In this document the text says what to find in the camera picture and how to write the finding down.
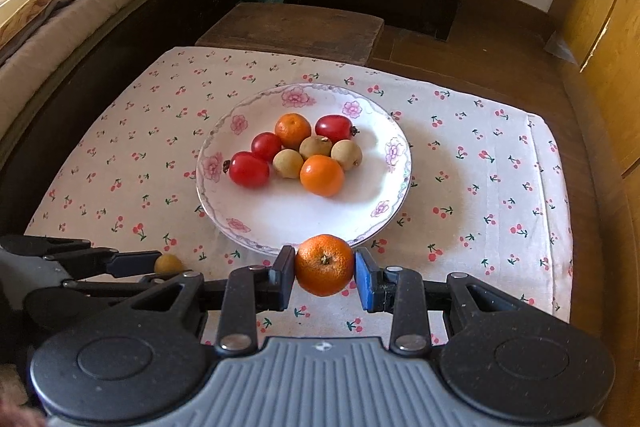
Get cherry print tablecloth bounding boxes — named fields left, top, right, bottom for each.
left=22, top=46, right=573, bottom=348

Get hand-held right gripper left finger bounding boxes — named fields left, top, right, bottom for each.
left=117, top=245, right=297, bottom=354

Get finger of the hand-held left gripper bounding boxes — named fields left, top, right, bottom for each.
left=0, top=236, right=163, bottom=279
left=25, top=274, right=173, bottom=333

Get red cherry tomato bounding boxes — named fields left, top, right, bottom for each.
left=315, top=115, right=360, bottom=142
left=223, top=151, right=271, bottom=188
left=250, top=132, right=283, bottom=162

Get small orange mandarin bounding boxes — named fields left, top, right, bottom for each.
left=274, top=113, right=312, bottom=148
left=300, top=155, right=346, bottom=198
left=295, top=234, right=356, bottom=297

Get white floral-rim plate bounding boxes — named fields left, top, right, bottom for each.
left=195, top=83, right=413, bottom=256

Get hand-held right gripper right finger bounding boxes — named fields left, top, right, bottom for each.
left=354, top=249, right=537, bottom=354

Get brown longan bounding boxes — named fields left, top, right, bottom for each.
left=272, top=149, right=306, bottom=180
left=154, top=254, right=184, bottom=277
left=330, top=140, right=362, bottom=172
left=299, top=135, right=334, bottom=160

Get brown wooden stool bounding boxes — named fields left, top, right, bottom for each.
left=194, top=3, right=385, bottom=68

